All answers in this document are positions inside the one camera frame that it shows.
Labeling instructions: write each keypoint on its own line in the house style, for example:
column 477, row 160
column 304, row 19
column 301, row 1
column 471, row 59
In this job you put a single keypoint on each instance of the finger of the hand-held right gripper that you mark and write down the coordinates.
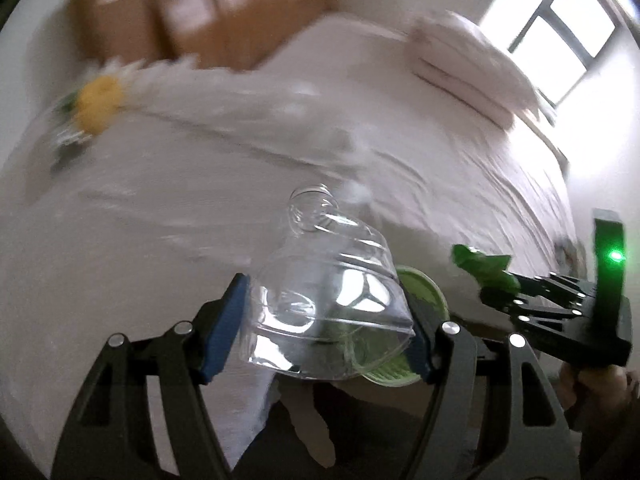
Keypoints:
column 545, row 282
column 540, row 312

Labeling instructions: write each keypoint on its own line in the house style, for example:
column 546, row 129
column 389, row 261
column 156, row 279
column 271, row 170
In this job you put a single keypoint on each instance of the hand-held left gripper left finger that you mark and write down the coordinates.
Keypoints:
column 227, row 325

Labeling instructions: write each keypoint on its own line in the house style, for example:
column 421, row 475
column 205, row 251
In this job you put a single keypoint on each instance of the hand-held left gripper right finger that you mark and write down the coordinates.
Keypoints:
column 420, row 345

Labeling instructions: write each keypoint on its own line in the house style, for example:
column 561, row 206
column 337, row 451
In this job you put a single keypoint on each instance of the green plastic bin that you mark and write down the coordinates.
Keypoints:
column 425, row 295

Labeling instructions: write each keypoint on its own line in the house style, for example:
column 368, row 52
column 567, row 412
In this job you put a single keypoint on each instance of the crushed clear plastic bottle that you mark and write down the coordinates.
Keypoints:
column 325, row 285

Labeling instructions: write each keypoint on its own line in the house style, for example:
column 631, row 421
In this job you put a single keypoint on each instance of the person's right hand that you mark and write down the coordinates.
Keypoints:
column 610, row 395

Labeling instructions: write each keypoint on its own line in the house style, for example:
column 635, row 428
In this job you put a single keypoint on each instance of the bed with pale sheet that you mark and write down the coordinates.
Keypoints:
column 450, row 185

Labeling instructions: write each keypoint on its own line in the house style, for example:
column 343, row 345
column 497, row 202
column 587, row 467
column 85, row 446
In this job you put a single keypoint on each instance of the white lace cloth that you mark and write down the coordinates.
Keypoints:
column 150, row 200

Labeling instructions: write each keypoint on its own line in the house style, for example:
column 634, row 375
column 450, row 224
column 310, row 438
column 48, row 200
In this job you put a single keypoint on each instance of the white pillow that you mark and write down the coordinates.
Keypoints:
column 475, row 65

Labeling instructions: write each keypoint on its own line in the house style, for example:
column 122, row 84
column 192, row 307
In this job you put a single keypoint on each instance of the yellow plastic cup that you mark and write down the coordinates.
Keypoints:
column 100, row 102

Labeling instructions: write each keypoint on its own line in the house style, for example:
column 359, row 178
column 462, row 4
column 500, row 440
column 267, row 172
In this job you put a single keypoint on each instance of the window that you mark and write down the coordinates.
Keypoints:
column 560, row 25

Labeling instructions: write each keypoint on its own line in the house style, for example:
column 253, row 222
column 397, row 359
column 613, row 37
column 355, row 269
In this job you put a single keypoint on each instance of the brown wooden headboard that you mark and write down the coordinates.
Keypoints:
column 210, row 10

